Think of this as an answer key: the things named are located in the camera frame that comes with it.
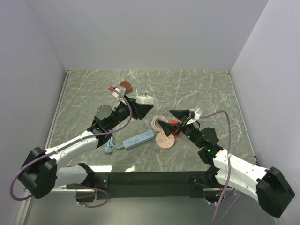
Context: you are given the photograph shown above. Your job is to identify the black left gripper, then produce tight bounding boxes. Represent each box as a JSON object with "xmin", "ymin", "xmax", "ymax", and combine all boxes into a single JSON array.
[{"xmin": 107, "ymin": 94, "xmax": 154, "ymax": 130}]

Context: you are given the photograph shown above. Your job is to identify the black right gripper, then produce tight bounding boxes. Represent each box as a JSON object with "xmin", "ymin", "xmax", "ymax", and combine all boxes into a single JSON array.
[{"xmin": 158, "ymin": 109, "xmax": 203, "ymax": 149}]

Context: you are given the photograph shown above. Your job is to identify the red cube socket adapter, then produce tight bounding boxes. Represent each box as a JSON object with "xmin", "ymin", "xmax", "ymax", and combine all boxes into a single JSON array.
[{"xmin": 171, "ymin": 120, "xmax": 182, "ymax": 137}]

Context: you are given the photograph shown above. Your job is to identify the white square socket adapter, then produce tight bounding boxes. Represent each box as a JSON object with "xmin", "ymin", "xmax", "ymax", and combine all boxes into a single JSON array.
[{"xmin": 135, "ymin": 91, "xmax": 154, "ymax": 105}]

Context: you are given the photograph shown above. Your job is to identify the pink round power strip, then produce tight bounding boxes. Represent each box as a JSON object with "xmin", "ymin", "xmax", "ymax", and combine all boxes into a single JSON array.
[{"xmin": 156, "ymin": 131, "xmax": 175, "ymax": 150}]

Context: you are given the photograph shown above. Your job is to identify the blue power strip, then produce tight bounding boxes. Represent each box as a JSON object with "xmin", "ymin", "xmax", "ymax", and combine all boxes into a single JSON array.
[{"xmin": 122, "ymin": 130, "xmax": 155, "ymax": 150}]

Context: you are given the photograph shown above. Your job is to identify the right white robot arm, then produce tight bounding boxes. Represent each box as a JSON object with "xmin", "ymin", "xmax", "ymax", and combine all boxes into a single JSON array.
[{"xmin": 158, "ymin": 108, "xmax": 295, "ymax": 218}]

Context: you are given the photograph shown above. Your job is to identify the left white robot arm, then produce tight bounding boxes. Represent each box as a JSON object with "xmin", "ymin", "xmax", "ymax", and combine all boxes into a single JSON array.
[{"xmin": 16, "ymin": 96, "xmax": 153, "ymax": 199}]

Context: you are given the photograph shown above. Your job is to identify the dark red cube adapter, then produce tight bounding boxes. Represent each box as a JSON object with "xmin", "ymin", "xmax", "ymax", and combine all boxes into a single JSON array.
[{"xmin": 120, "ymin": 80, "xmax": 132, "ymax": 94}]

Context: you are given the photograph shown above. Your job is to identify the black base beam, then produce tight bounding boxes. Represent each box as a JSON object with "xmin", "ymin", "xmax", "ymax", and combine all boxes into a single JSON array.
[{"xmin": 83, "ymin": 171, "xmax": 221, "ymax": 198}]

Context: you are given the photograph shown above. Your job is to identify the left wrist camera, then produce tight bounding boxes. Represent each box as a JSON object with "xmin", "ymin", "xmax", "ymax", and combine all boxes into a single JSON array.
[{"xmin": 109, "ymin": 86, "xmax": 126, "ymax": 103}]

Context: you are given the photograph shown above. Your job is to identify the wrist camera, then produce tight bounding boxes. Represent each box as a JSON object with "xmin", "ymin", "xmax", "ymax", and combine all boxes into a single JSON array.
[
  {"xmin": 187, "ymin": 106, "xmax": 202, "ymax": 125},
  {"xmin": 109, "ymin": 86, "xmax": 126, "ymax": 103}
]

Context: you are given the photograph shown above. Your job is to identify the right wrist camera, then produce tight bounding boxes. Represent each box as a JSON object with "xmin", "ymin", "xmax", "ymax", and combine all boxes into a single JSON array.
[{"xmin": 187, "ymin": 106, "xmax": 202, "ymax": 125}]

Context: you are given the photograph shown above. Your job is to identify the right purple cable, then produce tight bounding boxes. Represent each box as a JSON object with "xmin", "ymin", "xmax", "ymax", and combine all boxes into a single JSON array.
[{"xmin": 199, "ymin": 111, "xmax": 242, "ymax": 225}]

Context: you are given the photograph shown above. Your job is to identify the purple cable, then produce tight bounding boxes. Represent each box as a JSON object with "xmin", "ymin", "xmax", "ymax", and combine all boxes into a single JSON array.
[
  {"xmin": 199, "ymin": 111, "xmax": 242, "ymax": 225},
  {"xmin": 9, "ymin": 89, "xmax": 135, "ymax": 209}
]

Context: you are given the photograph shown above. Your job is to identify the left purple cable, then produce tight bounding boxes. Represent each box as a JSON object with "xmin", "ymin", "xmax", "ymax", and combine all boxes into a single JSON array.
[{"xmin": 9, "ymin": 89, "xmax": 135, "ymax": 209}]

